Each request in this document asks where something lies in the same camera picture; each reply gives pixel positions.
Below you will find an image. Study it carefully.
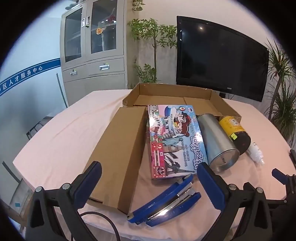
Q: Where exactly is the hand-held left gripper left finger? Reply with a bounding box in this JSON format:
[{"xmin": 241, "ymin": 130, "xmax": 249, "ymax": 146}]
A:
[{"xmin": 25, "ymin": 161, "xmax": 121, "ymax": 241}]

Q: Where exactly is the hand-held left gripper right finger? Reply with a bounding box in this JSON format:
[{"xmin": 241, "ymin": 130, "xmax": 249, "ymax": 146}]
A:
[{"xmin": 196, "ymin": 162, "xmax": 273, "ymax": 241}]

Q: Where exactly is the silver tin can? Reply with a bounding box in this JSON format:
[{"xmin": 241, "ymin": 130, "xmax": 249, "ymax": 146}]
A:
[{"xmin": 196, "ymin": 113, "xmax": 240, "ymax": 174}]

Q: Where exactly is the brown cardboard box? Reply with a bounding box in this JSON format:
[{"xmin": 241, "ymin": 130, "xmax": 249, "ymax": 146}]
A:
[{"xmin": 89, "ymin": 82, "xmax": 242, "ymax": 215}]

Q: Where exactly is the blue stapler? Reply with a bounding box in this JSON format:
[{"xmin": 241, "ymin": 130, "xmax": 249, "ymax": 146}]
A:
[{"xmin": 127, "ymin": 174, "xmax": 201, "ymax": 227}]

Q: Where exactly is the cartoon board game box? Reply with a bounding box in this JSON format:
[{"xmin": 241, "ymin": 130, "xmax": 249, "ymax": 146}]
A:
[{"xmin": 147, "ymin": 104, "xmax": 208, "ymax": 180}]

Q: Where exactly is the yellow spray can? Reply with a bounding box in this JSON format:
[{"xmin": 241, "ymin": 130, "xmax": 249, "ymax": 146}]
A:
[{"xmin": 218, "ymin": 115, "xmax": 252, "ymax": 156}]

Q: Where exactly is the spiky palm plant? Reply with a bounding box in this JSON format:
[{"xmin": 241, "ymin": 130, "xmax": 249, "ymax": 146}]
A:
[{"xmin": 264, "ymin": 39, "xmax": 296, "ymax": 149}]

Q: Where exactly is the grey metal cabinet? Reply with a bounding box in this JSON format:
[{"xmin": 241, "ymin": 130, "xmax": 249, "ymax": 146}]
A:
[{"xmin": 60, "ymin": 0, "xmax": 128, "ymax": 106}]

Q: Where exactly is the black flat screen television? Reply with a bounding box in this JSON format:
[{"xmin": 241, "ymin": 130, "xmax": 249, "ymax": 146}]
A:
[{"xmin": 176, "ymin": 16, "xmax": 270, "ymax": 102}]

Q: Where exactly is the leafy green tree plant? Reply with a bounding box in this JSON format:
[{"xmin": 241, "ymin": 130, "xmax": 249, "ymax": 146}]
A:
[{"xmin": 127, "ymin": 19, "xmax": 177, "ymax": 88}]

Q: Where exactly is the hanging green vine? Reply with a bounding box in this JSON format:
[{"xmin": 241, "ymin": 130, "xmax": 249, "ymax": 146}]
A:
[{"xmin": 132, "ymin": 0, "xmax": 146, "ymax": 11}]

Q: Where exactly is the black cable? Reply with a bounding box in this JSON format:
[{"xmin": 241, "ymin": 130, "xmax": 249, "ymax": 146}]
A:
[{"xmin": 80, "ymin": 211, "xmax": 121, "ymax": 241}]

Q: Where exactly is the black chair frame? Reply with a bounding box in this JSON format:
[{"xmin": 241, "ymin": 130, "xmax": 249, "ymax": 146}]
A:
[{"xmin": 26, "ymin": 116, "xmax": 54, "ymax": 140}]

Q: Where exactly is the blue wall sign stripe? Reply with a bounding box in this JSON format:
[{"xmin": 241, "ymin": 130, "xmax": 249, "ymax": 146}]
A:
[{"xmin": 0, "ymin": 58, "xmax": 61, "ymax": 96}]

